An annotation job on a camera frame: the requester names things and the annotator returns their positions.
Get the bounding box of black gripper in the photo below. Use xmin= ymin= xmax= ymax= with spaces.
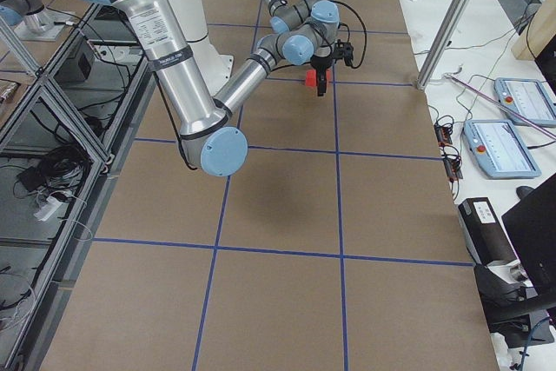
xmin=311 ymin=54 xmax=334 ymax=97

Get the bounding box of near teach pendant tablet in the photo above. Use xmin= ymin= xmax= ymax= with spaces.
xmin=463 ymin=119 xmax=541 ymax=180

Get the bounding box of teach pendant tablet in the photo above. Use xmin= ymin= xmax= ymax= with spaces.
xmin=463 ymin=119 xmax=541 ymax=180
xmin=494 ymin=77 xmax=555 ymax=128

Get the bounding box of far teach pendant tablet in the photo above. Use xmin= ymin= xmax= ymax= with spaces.
xmin=494 ymin=77 xmax=555 ymax=128

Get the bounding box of black box white label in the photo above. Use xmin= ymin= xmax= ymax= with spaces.
xmin=458 ymin=197 xmax=517 ymax=267

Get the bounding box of black monitor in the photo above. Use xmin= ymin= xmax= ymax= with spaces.
xmin=502 ymin=175 xmax=555 ymax=293

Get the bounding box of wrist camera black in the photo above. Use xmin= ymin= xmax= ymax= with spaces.
xmin=334 ymin=39 xmax=354 ymax=68

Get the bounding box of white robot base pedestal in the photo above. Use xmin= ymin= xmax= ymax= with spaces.
xmin=169 ymin=0 xmax=234 ymax=96

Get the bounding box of aluminium frame post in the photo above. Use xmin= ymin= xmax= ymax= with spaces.
xmin=416 ymin=0 xmax=469 ymax=90

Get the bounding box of aluminium side frame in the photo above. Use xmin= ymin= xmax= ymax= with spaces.
xmin=1 ymin=0 xmax=154 ymax=370

